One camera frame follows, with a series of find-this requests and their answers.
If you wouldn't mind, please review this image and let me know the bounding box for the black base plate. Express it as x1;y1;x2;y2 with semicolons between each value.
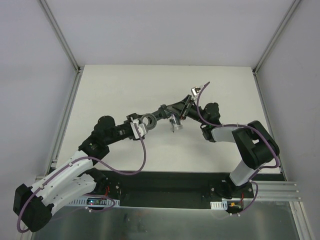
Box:
90;170;254;209

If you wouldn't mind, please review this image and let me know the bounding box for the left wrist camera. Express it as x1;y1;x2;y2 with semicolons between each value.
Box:
130;119;148;140

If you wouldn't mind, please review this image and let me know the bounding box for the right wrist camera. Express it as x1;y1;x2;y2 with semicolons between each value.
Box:
190;85;203;98

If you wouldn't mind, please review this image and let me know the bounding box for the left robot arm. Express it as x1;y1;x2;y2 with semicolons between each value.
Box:
13;113;149;234

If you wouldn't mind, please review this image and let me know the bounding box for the right white cable duct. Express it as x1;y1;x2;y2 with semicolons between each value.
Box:
210;201;228;211

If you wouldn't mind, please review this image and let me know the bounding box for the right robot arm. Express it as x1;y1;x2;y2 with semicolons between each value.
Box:
155;95;280;198

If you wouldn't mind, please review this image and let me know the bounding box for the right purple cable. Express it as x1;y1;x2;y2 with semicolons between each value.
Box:
196;81;281;220

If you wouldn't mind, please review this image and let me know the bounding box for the left aluminium corner post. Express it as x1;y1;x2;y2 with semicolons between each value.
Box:
38;0;85;75

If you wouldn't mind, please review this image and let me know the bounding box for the right aluminium corner post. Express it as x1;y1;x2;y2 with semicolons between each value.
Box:
251;0;302;76

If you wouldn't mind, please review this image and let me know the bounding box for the left white cable duct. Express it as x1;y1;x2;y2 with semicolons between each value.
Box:
67;196;120;208

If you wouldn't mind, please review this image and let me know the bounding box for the grey pipe tee fitting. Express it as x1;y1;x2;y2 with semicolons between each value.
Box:
139;104;171;131

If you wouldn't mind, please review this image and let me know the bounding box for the white cable duct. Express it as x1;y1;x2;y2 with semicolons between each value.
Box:
210;201;228;211
67;196;120;208

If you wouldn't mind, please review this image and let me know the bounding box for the aluminium corner post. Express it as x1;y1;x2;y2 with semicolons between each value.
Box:
38;0;85;75
251;0;302;76

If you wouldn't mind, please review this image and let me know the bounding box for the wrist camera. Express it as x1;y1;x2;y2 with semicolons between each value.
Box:
130;119;148;140
190;85;203;98

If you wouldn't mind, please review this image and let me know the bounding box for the aluminium frame rail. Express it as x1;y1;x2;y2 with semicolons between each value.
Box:
256;181;302;202

